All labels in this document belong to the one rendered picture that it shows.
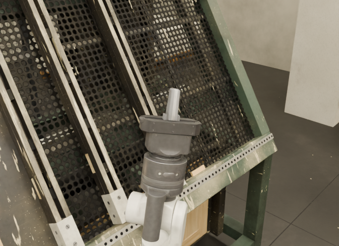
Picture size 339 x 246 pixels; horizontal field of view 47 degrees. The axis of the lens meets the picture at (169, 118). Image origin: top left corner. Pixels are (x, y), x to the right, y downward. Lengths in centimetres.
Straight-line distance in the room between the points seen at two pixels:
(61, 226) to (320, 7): 355
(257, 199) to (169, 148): 169
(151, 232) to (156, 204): 6
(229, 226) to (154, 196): 196
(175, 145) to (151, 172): 7
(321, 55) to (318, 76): 23
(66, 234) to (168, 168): 75
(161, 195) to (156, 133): 12
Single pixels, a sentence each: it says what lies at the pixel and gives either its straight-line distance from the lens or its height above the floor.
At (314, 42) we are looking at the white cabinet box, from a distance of 446.
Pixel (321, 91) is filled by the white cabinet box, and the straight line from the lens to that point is 455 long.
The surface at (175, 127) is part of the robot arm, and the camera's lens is 76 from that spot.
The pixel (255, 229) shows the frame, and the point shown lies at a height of 27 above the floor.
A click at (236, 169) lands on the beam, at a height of 84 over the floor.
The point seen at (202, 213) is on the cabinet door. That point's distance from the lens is 238.
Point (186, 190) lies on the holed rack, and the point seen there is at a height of 89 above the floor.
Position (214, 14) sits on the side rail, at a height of 151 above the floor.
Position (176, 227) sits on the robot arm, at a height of 139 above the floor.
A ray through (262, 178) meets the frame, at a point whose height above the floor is 64.
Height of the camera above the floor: 192
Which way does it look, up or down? 26 degrees down
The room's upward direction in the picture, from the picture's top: straight up
